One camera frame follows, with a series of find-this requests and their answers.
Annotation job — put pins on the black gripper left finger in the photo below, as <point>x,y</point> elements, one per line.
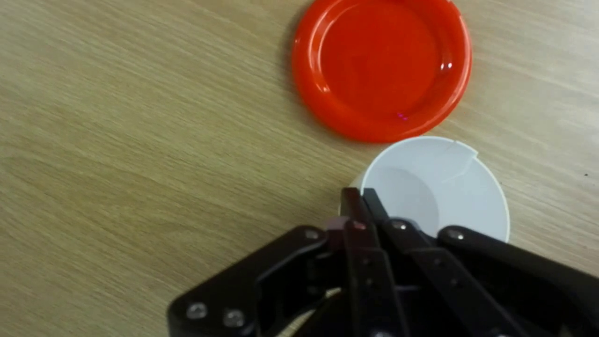
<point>282,281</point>

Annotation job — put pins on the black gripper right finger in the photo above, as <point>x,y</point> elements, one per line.
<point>488,281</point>

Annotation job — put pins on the white mug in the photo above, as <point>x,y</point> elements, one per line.
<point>443,187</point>

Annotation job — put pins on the orange plate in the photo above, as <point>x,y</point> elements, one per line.
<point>381,65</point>

